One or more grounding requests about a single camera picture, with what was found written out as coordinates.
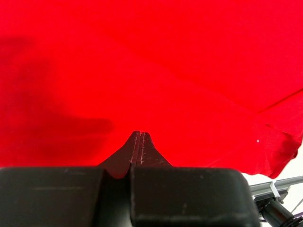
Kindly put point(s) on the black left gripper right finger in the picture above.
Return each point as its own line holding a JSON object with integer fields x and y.
{"x": 167, "y": 196}

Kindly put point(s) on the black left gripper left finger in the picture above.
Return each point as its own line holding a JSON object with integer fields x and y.
{"x": 69, "y": 196}

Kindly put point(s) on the red t shirt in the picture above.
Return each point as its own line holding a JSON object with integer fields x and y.
{"x": 216, "y": 83}

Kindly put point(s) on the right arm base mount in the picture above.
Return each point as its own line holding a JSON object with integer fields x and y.
{"x": 272, "y": 212}

